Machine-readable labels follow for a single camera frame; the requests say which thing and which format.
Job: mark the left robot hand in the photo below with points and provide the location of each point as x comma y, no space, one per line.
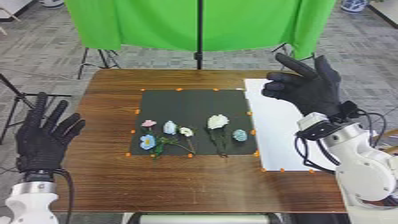
45,143

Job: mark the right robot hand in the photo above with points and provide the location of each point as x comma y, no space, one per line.
312,90

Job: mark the pale blue flower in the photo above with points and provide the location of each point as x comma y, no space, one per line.
170,127
239,135

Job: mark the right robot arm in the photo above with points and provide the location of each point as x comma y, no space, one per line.
362,166

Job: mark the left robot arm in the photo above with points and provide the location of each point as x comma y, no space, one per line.
29,203

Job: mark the black stand legs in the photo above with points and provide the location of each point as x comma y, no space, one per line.
102,60
283,49

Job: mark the white sheet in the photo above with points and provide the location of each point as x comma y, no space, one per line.
276,133

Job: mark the large white flower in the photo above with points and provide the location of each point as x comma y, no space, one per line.
218,121

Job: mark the green sprig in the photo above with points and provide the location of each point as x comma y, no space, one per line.
161,144

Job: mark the dark mat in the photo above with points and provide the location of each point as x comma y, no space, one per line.
193,106

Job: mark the small white flower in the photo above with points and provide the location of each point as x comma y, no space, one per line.
186,131

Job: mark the black stand pole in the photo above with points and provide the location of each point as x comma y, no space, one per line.
200,33

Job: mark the pale grey bar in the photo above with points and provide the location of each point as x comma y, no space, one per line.
202,219

